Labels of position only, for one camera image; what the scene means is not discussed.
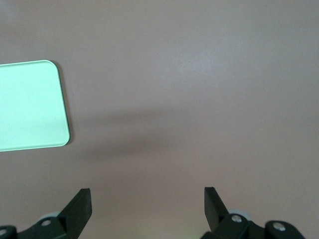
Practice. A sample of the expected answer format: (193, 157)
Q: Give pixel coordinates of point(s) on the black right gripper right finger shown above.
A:
(216, 219)

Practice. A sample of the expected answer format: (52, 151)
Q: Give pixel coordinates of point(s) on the light green rectangular tray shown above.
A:
(30, 104)

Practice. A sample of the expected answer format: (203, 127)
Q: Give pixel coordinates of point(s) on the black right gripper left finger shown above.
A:
(72, 219)

